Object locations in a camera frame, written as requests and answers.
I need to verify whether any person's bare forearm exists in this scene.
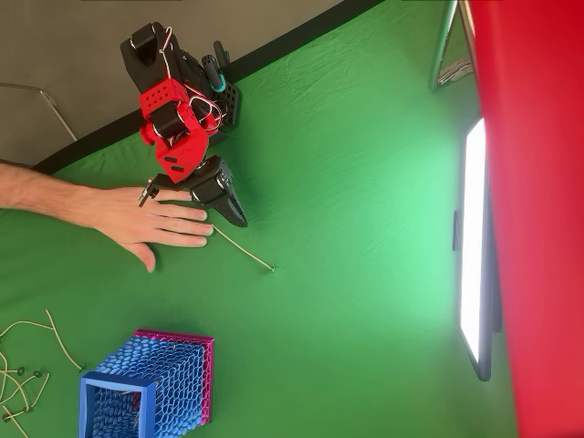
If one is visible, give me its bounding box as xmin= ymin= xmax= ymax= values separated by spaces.
xmin=0 ymin=162 xmax=92 ymax=227

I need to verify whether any blue and pink mesh basket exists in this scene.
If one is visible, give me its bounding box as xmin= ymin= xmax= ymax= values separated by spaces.
xmin=78 ymin=328 xmax=214 ymax=438

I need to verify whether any person's bare hand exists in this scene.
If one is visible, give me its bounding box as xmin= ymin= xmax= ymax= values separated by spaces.
xmin=86 ymin=185 xmax=214 ymax=274

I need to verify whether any green cloth with black edge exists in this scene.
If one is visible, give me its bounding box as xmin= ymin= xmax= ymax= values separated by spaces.
xmin=0 ymin=0 xmax=519 ymax=438

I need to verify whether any black clamp with teal band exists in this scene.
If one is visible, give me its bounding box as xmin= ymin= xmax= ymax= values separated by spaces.
xmin=201 ymin=39 xmax=231 ymax=94

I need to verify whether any bright white light panel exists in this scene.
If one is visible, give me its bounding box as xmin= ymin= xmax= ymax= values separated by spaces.
xmin=453 ymin=117 xmax=503 ymax=382

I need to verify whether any red cloth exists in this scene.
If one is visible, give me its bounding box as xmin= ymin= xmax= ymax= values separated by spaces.
xmin=458 ymin=0 xmax=584 ymax=438

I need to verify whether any small black camera module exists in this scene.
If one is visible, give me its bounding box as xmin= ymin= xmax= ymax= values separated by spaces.
xmin=139 ymin=174 xmax=162 ymax=209

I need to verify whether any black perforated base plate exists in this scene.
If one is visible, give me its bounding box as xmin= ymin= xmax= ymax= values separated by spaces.
xmin=214 ymin=80 xmax=243 ymax=130

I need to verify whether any thin white cable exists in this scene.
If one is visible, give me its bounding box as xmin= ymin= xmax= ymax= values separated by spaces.
xmin=0 ymin=82 xmax=78 ymax=141

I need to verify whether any silver metal stand frame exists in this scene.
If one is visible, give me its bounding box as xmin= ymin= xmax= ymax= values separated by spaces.
xmin=427 ymin=0 xmax=476 ymax=91

